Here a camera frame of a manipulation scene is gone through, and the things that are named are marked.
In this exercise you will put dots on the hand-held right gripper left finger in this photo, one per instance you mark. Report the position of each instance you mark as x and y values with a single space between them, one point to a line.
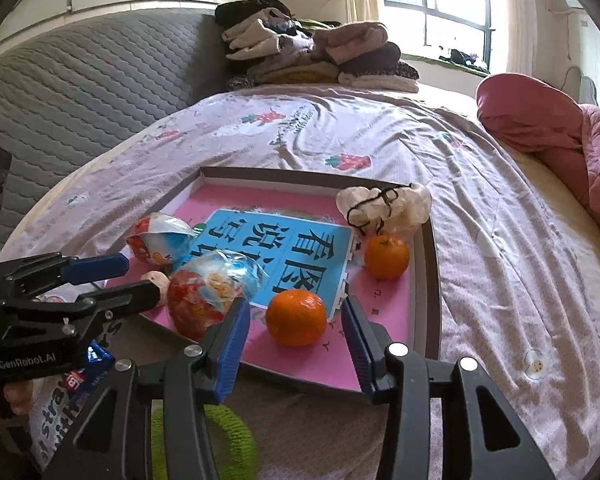
232 350

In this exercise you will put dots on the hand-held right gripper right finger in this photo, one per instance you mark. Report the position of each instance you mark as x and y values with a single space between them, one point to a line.
357 350

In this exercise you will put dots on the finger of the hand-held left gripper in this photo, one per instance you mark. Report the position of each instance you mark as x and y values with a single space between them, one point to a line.
130 295
95 265

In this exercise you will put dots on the brown walnut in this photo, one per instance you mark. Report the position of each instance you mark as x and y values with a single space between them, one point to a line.
155 281

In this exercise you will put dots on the blue and red foil toy egg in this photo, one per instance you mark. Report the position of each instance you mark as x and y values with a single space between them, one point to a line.
200 300

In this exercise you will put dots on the orange tangerine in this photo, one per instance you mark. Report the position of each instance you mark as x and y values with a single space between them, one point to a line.
386 257
296 317

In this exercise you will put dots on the shallow brown cardboard box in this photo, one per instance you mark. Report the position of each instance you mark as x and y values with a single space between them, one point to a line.
425 285

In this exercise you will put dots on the person's left hand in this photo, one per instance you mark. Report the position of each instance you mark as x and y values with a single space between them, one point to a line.
17 395

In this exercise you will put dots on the pink book with blue label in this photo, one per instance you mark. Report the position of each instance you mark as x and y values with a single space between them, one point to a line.
380 320

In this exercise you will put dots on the red snack packet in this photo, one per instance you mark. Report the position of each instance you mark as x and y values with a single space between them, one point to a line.
77 377

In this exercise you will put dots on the blue candy wrapper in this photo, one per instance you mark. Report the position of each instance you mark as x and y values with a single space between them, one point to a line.
96 352

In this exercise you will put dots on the floral printed bedsheet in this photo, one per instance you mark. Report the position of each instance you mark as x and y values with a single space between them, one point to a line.
480 285

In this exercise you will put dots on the grey quilted headboard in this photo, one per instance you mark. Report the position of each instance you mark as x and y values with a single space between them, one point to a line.
80 100

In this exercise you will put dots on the pink quilted blanket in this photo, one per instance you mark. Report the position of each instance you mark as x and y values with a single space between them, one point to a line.
570 140

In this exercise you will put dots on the pile of folded clothes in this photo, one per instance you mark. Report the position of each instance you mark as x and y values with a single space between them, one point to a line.
330 50

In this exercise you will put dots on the dark items on windowsill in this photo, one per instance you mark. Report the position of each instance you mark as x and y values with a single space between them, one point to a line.
462 60

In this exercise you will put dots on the white round fan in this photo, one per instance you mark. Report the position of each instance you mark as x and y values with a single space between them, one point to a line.
585 87

